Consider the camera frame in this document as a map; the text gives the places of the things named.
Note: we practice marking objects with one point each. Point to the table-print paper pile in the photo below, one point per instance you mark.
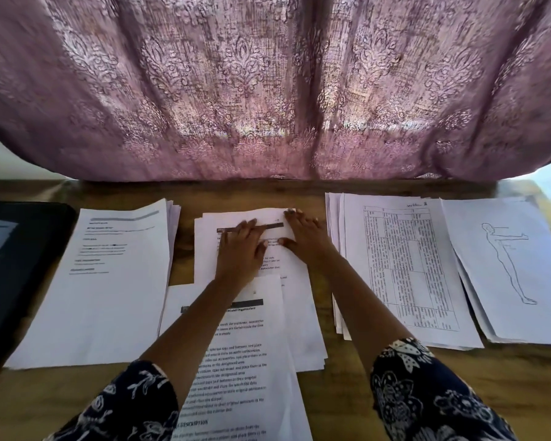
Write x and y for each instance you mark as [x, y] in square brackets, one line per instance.
[404, 271]

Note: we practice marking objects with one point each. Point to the person's right hand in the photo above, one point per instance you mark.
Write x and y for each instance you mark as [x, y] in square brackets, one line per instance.
[310, 239]

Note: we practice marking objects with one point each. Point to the stack of printed papers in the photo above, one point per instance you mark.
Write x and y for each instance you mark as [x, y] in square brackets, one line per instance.
[101, 289]

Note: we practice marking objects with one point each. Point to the black folder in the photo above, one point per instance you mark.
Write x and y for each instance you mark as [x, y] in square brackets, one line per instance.
[18, 280]

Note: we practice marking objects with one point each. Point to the person's left forearm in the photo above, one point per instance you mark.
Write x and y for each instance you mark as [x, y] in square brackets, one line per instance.
[193, 340]

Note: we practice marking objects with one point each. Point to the pink patterned curtain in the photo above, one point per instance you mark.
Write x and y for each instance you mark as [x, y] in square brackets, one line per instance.
[275, 87]

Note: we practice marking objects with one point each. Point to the dark-header text paper pile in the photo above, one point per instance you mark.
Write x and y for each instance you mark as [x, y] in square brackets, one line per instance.
[294, 307]

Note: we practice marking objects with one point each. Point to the stack with dark header bar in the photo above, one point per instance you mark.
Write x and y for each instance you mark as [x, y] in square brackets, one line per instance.
[248, 381]

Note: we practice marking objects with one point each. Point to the person's left hand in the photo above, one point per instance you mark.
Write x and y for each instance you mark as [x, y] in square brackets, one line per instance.
[239, 257]

